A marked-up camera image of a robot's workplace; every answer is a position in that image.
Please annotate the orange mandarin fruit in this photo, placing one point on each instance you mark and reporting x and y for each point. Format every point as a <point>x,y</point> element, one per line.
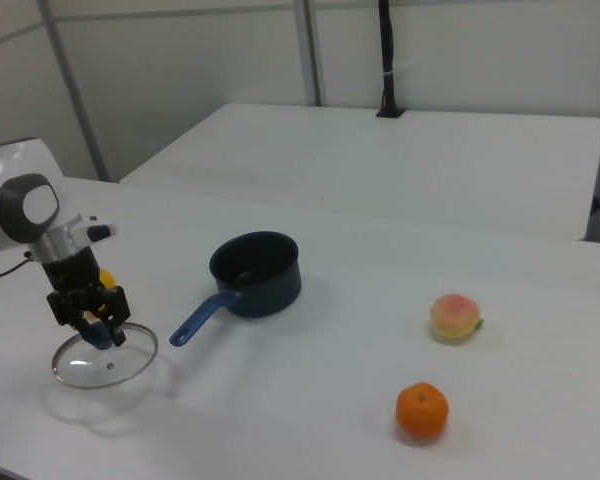
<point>422,410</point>

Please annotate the black camera pole with base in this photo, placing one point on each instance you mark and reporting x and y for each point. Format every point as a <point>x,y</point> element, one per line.
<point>389,50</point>

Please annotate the yellow bell pepper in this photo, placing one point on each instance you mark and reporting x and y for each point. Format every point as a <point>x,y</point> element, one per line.
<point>107,279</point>

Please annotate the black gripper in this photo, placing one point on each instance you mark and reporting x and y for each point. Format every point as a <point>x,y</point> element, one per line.
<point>72,280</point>

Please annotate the pink yellow peach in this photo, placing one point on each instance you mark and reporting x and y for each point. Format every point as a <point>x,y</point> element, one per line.
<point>455,317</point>

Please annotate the grey partition corner post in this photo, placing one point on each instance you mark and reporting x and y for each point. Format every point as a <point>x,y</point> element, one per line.
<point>72,90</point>

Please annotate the glass lid with blue knob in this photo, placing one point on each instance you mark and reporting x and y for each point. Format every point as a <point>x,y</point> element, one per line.
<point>130,360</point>

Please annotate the dark blue saucepan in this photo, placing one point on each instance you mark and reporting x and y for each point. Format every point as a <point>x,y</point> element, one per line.
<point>275,295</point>

